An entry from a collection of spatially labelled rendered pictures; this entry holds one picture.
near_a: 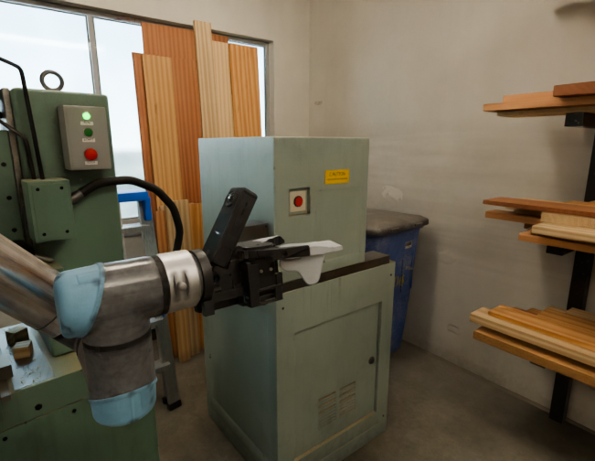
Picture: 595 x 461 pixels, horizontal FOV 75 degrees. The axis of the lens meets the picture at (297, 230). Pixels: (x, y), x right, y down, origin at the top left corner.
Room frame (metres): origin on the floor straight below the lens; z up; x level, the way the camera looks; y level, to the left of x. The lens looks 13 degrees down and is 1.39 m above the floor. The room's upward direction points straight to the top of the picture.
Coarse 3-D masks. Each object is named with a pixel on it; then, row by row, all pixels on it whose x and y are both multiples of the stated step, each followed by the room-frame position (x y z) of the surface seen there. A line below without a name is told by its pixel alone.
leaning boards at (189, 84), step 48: (144, 48) 2.55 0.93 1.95; (192, 48) 2.73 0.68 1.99; (240, 48) 2.90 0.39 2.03; (144, 96) 2.49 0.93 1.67; (192, 96) 2.68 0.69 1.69; (240, 96) 2.87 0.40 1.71; (144, 144) 2.46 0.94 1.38; (192, 144) 2.65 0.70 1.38; (192, 192) 2.62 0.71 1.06; (192, 240) 2.46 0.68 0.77; (192, 336) 2.37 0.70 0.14
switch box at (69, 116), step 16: (64, 112) 1.00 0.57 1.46; (80, 112) 1.02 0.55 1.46; (96, 112) 1.05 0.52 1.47; (64, 128) 1.00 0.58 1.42; (80, 128) 1.02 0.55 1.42; (96, 128) 1.04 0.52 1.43; (64, 144) 1.02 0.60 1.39; (80, 144) 1.02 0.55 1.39; (96, 144) 1.04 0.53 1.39; (64, 160) 1.03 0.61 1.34; (80, 160) 1.01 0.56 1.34; (96, 160) 1.04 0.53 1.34
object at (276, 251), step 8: (272, 248) 0.51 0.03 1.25; (280, 248) 0.51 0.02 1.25; (288, 248) 0.50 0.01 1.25; (296, 248) 0.51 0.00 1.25; (304, 248) 0.51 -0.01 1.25; (264, 256) 0.50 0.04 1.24; (272, 256) 0.50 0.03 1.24; (280, 256) 0.50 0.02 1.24; (288, 256) 0.50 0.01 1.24; (296, 256) 0.51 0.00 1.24
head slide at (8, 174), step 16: (0, 144) 0.99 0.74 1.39; (0, 160) 0.98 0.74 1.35; (0, 176) 0.98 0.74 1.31; (0, 192) 0.98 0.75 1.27; (16, 192) 1.00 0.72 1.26; (0, 208) 0.97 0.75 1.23; (16, 208) 0.99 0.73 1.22; (0, 224) 0.97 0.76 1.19; (16, 224) 0.99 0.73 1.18; (16, 240) 0.99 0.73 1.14
